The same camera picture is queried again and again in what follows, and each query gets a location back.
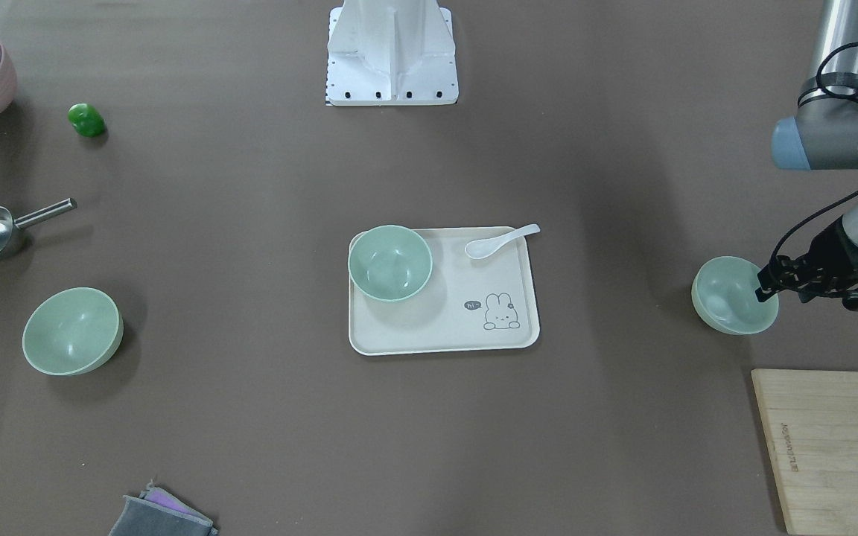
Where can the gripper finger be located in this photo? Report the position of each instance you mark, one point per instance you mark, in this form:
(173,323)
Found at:
(768,286)

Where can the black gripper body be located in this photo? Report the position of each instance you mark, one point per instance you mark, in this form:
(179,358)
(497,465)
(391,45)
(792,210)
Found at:
(830,251)

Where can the green bowl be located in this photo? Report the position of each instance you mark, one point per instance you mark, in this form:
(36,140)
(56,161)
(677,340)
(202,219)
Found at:
(74,332)
(723,295)
(390,263)

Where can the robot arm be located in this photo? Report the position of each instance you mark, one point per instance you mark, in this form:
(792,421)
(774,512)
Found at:
(822,135)

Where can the bamboo cutting board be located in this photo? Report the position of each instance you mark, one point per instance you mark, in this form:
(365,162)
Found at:
(810,419)

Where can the cream bunny tray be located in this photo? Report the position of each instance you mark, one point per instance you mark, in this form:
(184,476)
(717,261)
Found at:
(467,305)

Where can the white ceramic spoon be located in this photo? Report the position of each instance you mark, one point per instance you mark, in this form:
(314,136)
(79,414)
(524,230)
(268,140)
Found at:
(482,249)

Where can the green bowl on tray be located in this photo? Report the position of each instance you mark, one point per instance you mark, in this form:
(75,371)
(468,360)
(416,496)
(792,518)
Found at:
(390,263)

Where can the folded grey cloth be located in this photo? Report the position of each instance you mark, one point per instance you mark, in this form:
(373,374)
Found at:
(156,511)

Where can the green lime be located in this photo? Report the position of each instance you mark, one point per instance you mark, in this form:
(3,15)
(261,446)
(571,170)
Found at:
(86,120)

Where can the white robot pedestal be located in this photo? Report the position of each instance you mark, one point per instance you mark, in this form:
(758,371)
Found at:
(391,53)

